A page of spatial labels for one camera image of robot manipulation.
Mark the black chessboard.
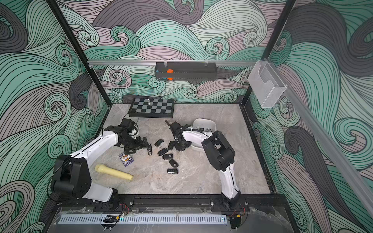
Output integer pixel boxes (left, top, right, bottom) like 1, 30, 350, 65
129, 98, 175, 118

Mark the black wall tray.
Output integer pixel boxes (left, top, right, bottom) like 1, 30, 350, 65
154, 63, 218, 81

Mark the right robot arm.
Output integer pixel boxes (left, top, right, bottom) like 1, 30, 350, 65
166, 118, 241, 210

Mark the yellow flashlight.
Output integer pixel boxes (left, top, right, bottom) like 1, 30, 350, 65
95, 164, 133, 181

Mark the white storage box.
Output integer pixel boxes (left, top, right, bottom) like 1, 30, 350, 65
190, 118, 217, 152

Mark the black flip key upper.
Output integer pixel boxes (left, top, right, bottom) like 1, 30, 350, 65
154, 139, 164, 147

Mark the black chrome Porsche key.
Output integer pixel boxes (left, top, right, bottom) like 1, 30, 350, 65
147, 144, 153, 156

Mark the aluminium wall rail back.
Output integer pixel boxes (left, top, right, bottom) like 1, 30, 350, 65
87, 59, 256, 67

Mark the aluminium wall rail right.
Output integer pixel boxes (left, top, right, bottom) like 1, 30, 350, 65
284, 85, 373, 216

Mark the black key with chrome trim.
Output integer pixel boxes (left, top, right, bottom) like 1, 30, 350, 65
167, 168, 179, 174

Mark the black flip key with silver edge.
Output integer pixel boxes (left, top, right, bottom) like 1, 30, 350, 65
167, 141, 174, 151

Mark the blue playing card box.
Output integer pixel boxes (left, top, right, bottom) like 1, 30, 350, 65
119, 153, 134, 167

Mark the clear acrylic wall holder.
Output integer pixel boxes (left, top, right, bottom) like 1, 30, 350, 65
248, 61, 287, 108

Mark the aluminium wall rail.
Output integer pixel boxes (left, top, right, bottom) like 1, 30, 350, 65
87, 59, 256, 67
284, 85, 373, 216

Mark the white perforated strip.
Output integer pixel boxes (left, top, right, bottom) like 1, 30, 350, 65
57, 214, 228, 225

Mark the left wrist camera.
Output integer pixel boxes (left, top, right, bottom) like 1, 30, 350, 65
120, 118, 139, 136

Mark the black flip key middle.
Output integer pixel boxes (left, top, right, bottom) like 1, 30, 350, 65
157, 148, 169, 156

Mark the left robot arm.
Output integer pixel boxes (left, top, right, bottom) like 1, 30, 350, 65
51, 126, 152, 203

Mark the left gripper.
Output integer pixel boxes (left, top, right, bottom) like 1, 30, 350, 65
121, 136, 150, 154

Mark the orange block in tray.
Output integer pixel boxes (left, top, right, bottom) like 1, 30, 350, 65
167, 69, 173, 81

